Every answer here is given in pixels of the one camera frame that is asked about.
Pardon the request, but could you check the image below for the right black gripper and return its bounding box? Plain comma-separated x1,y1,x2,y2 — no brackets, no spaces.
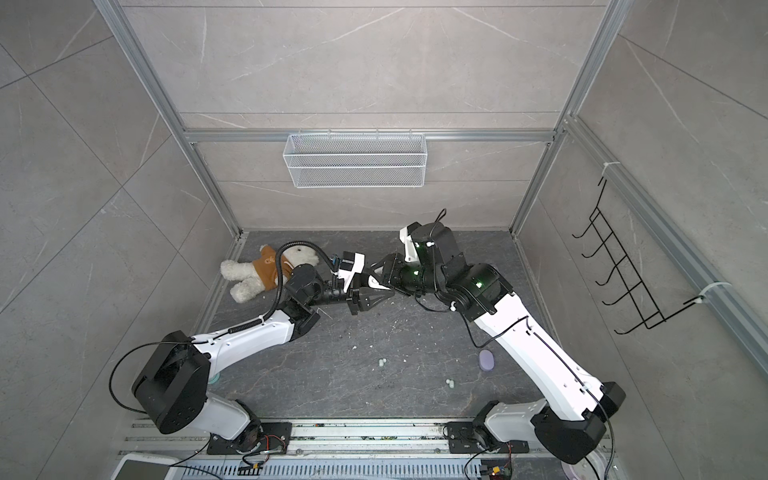
369,252,447,296

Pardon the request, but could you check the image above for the purple earbud charging case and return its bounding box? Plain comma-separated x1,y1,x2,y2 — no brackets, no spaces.
478,349,496,372

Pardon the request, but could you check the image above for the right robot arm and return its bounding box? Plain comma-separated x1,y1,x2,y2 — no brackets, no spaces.
352,218,626,465

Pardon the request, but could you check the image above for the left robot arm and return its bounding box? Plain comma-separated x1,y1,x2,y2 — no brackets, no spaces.
131,241,414,454

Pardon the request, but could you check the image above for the white teddy bear brown shirt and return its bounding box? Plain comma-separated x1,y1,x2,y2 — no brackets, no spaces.
220,245,319,304

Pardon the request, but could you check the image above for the white tablet device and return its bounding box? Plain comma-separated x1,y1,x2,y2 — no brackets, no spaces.
110,453,182,480

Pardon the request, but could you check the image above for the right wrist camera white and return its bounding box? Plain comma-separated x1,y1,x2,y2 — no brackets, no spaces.
399,222,421,264

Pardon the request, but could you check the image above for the white wire mesh basket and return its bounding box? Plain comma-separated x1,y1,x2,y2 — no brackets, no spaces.
283,133,428,189

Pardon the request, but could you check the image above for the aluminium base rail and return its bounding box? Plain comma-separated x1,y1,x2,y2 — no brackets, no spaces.
117,418,626,479

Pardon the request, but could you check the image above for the black wall hook rack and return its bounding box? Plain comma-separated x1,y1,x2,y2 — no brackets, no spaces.
571,177,705,336

